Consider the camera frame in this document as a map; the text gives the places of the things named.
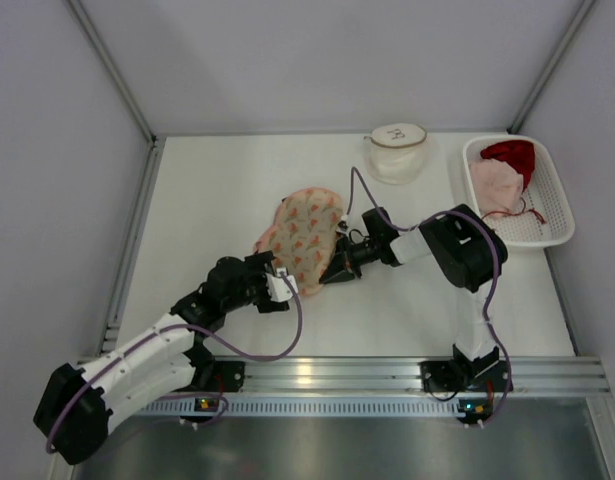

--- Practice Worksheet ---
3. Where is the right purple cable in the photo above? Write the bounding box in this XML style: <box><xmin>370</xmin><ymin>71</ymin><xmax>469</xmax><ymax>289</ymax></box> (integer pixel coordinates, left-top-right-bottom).
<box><xmin>344</xmin><ymin>167</ymin><xmax>513</xmax><ymax>426</ymax></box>

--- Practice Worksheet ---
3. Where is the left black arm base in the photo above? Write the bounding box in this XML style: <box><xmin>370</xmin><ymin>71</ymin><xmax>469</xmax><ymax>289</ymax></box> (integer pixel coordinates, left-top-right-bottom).
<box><xmin>189</xmin><ymin>359</ymin><xmax>246</xmax><ymax>393</ymax></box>

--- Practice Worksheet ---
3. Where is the white round mesh laundry bag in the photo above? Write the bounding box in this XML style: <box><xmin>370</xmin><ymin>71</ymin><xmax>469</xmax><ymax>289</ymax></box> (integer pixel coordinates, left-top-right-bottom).
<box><xmin>363</xmin><ymin>123</ymin><xmax>428</xmax><ymax>185</ymax></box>

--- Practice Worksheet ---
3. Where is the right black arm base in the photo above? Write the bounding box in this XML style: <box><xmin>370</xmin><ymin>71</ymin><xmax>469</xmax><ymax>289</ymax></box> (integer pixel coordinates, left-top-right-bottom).
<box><xmin>420</xmin><ymin>359</ymin><xmax>511</xmax><ymax>395</ymax></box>

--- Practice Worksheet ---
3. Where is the red garment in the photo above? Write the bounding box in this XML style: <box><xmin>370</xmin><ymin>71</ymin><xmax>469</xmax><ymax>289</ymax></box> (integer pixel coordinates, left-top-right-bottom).
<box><xmin>480</xmin><ymin>140</ymin><xmax>536</xmax><ymax>190</ymax></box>

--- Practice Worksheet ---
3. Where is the aluminium mounting rail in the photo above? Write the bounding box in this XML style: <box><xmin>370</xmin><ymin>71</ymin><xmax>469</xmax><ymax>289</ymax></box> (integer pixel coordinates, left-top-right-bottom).
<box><xmin>238</xmin><ymin>357</ymin><xmax>611</xmax><ymax>398</ymax></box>

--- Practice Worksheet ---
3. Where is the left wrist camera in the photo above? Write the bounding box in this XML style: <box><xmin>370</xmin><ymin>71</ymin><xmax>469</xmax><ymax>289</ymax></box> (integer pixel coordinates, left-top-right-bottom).
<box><xmin>266</xmin><ymin>268</ymin><xmax>299</xmax><ymax>303</ymax></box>

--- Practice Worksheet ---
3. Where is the white slotted cable duct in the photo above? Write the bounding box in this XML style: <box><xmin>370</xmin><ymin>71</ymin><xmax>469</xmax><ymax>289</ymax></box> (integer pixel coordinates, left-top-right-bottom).
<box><xmin>141</xmin><ymin>397</ymin><xmax>493</xmax><ymax>417</ymax></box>

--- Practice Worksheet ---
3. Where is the pink garment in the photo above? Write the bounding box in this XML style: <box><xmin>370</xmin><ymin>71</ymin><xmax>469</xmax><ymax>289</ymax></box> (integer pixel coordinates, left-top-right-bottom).
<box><xmin>469</xmin><ymin>159</ymin><xmax>523</xmax><ymax>215</ymax></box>

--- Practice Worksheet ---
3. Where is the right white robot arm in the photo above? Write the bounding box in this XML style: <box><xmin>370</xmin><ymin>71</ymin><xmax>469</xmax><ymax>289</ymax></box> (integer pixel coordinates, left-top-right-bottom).
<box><xmin>319</xmin><ymin>204</ymin><xmax>508</xmax><ymax>378</ymax></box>

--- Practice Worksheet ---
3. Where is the pink floral laundry bag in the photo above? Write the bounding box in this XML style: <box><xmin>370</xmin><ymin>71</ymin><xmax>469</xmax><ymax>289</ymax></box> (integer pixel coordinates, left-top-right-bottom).
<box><xmin>253</xmin><ymin>187</ymin><xmax>344</xmax><ymax>297</ymax></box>

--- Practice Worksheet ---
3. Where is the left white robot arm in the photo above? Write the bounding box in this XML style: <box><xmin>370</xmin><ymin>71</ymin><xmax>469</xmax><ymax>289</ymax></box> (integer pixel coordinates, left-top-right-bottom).
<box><xmin>33</xmin><ymin>251</ymin><xmax>299</xmax><ymax>465</ymax></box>

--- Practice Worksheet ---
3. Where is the white plastic laundry basket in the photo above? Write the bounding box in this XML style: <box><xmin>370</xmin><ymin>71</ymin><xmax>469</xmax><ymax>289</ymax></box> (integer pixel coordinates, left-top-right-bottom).
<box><xmin>463</xmin><ymin>134</ymin><xmax>575</xmax><ymax>249</ymax></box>

